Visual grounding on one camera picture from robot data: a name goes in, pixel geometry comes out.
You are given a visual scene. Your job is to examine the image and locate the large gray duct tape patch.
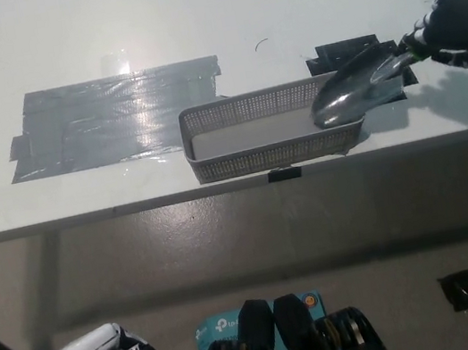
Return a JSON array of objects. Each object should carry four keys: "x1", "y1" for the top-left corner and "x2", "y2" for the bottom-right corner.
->
[{"x1": 0, "y1": 54, "x2": 237, "y2": 185}]

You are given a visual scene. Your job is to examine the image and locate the metal trowel black green handle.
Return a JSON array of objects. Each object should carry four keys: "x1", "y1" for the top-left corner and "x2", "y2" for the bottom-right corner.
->
[{"x1": 299, "y1": 28, "x2": 440, "y2": 132}]

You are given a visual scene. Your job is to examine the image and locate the small black tape strip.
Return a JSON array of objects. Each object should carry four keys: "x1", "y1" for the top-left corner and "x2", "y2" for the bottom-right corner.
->
[{"x1": 267, "y1": 163, "x2": 304, "y2": 185}]

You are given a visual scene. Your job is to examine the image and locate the black tape patch on desk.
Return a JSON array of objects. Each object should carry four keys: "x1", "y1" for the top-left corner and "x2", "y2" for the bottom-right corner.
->
[{"x1": 303, "y1": 28, "x2": 423, "y2": 119}]

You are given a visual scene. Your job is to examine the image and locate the teal router box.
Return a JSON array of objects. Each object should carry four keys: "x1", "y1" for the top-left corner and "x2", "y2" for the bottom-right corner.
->
[{"x1": 190, "y1": 287, "x2": 337, "y2": 350}]

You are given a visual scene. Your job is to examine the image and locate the gray table leg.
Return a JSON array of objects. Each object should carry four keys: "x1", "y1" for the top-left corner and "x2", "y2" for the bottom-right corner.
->
[{"x1": 16, "y1": 232, "x2": 82, "y2": 350}]

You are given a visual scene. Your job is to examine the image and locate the gray perforated plastic basket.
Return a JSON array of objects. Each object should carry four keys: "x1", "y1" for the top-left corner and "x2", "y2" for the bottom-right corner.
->
[{"x1": 175, "y1": 68, "x2": 375, "y2": 188}]

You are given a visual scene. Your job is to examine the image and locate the black robot body blocks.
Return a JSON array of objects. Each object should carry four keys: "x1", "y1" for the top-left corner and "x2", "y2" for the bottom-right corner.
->
[{"x1": 184, "y1": 276, "x2": 393, "y2": 350}]

